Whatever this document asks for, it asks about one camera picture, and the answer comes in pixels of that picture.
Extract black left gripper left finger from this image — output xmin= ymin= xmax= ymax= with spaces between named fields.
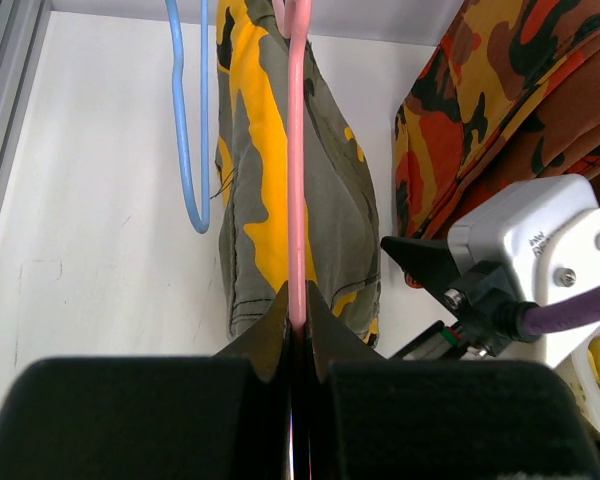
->
xmin=0 ymin=289 xmax=290 ymax=479

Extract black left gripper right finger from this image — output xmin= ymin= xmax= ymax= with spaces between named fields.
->
xmin=305 ymin=284 xmax=600 ymax=479

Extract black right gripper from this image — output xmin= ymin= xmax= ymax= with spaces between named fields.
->
xmin=380 ymin=236 xmax=525 ymax=360

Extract blue hanger of yellow trousers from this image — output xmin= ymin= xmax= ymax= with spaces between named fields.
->
xmin=165 ymin=0 xmax=211 ymax=234

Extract pink hanger of yellow camouflage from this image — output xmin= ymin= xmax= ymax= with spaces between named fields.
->
xmin=272 ymin=1 xmax=312 ymax=333

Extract orange brown camouflage trousers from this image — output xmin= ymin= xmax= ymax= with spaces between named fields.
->
xmin=394 ymin=1 xmax=600 ymax=239

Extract yellow grey camouflage trousers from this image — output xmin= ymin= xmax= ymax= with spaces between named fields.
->
xmin=215 ymin=1 xmax=381 ymax=345

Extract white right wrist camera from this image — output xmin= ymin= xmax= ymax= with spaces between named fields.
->
xmin=447 ymin=175 xmax=600 ymax=433

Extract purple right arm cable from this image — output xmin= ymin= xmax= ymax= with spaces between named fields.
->
xmin=527 ymin=279 xmax=600 ymax=336

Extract aluminium frame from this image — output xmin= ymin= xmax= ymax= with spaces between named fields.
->
xmin=0 ymin=1 xmax=52 ymax=212

